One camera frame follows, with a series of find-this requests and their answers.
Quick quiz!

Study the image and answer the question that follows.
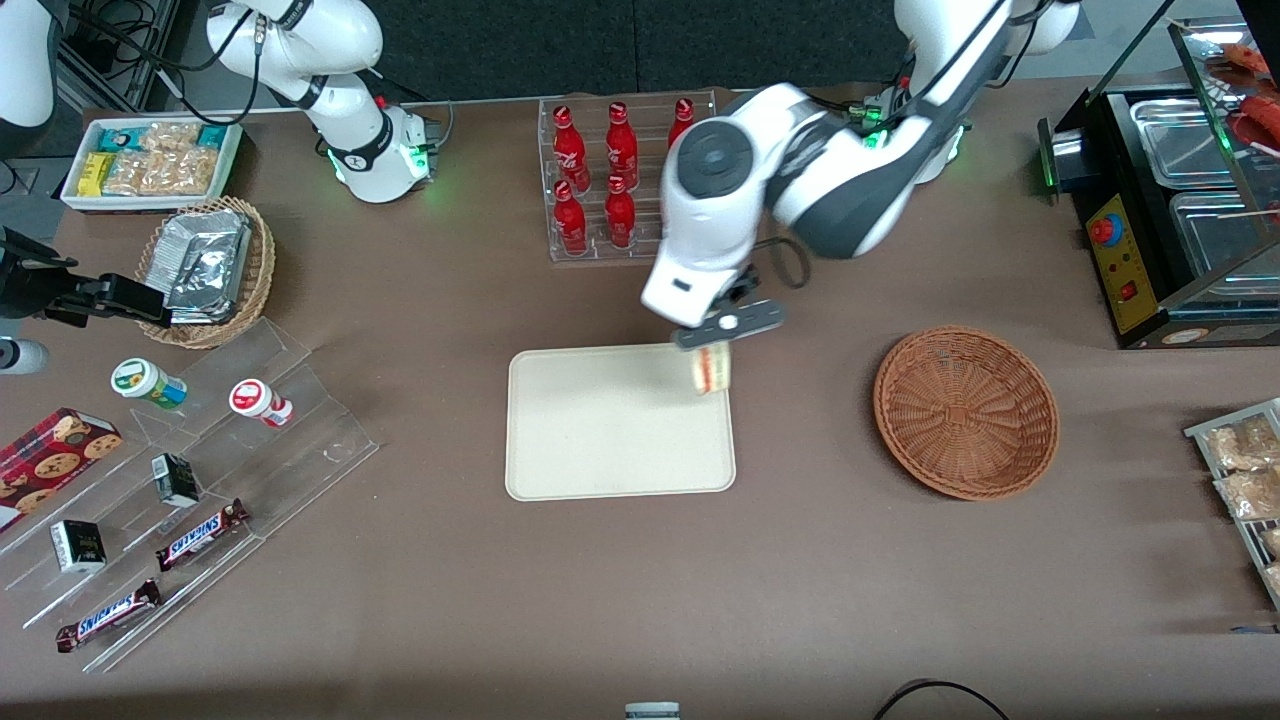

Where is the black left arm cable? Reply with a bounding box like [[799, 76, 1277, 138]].
[[755, 0, 1016, 291]]

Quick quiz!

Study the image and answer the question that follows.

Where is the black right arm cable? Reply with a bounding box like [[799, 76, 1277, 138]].
[[70, 0, 301, 126]]

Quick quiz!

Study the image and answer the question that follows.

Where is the white rectangular snack tray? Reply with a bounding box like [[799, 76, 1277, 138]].
[[60, 117, 244, 213]]

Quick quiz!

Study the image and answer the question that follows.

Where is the Snickers chocolate bar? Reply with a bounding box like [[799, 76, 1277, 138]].
[[55, 579, 163, 653], [155, 499, 251, 572]]

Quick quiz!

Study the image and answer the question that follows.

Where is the clear acrylic stepped display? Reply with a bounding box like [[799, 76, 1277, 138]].
[[0, 318, 381, 673]]

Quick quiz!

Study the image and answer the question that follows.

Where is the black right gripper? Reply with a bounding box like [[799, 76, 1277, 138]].
[[0, 228, 171, 328]]

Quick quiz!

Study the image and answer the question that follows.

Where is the small black carton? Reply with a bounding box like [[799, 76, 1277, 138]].
[[151, 453, 201, 508], [50, 519, 107, 574]]

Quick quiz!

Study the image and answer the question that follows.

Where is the cream plastic tray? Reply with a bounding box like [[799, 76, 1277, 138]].
[[505, 341, 738, 502]]

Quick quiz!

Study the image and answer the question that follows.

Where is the red cookie box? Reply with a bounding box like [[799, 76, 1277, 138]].
[[0, 407, 124, 534]]

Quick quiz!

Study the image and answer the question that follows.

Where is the black looped floor cable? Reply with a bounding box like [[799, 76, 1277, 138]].
[[873, 680, 1011, 720]]

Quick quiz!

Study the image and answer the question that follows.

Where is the triangular sandwich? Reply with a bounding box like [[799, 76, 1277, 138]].
[[692, 344, 734, 397]]

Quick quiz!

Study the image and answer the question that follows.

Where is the clear acrylic bottle rack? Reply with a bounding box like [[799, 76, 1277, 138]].
[[538, 89, 719, 263]]

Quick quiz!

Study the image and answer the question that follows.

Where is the clear cracker bag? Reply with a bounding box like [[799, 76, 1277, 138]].
[[140, 122, 201, 153], [103, 150, 151, 196], [142, 148, 219, 196]]

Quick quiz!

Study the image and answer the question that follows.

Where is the light tan wicker basket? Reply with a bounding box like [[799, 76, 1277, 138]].
[[135, 196, 277, 350]]

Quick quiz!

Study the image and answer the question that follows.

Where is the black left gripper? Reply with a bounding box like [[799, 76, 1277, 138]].
[[713, 262, 763, 313]]

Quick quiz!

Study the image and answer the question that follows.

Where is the black food warmer cabinet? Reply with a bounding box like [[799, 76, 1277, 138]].
[[1037, 15, 1280, 350]]

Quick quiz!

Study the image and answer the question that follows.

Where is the steel warmer pan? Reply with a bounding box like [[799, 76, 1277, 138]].
[[1170, 190, 1280, 279], [1130, 98, 1246, 188]]

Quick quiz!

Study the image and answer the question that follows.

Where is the grey wire rack tray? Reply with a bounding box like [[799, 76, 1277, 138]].
[[1184, 398, 1280, 611]]

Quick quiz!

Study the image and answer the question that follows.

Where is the silver foil packet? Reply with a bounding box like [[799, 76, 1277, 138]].
[[163, 235, 248, 326], [158, 208, 253, 246]]

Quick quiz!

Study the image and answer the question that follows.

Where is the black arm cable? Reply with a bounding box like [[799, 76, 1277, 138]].
[[755, 0, 1016, 291], [70, 0, 301, 126]]

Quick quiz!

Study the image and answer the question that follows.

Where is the brown round wicker basket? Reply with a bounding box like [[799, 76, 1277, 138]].
[[873, 326, 1061, 501]]

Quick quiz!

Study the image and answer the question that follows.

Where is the red lid cup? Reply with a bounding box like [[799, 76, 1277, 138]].
[[229, 378, 294, 429]]

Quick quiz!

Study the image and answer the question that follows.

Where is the green lid cup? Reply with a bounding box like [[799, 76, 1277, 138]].
[[110, 357, 189, 411]]

